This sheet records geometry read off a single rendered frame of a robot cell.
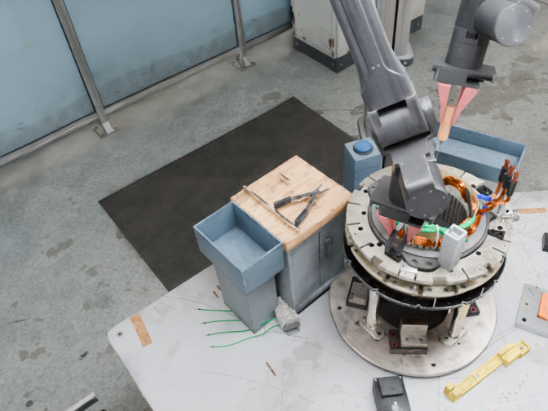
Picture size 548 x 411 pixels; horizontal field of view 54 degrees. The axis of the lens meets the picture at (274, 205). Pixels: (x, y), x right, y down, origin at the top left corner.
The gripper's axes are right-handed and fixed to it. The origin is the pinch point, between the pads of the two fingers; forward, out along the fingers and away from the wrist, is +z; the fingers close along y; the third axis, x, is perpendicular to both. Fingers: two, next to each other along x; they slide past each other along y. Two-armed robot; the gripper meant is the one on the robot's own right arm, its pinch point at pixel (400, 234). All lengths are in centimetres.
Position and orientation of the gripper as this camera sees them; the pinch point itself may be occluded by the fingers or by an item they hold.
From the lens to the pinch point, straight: 92.7
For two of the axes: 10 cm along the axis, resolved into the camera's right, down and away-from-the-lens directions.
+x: 4.8, -6.4, 6.0
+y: 8.7, 3.1, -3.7
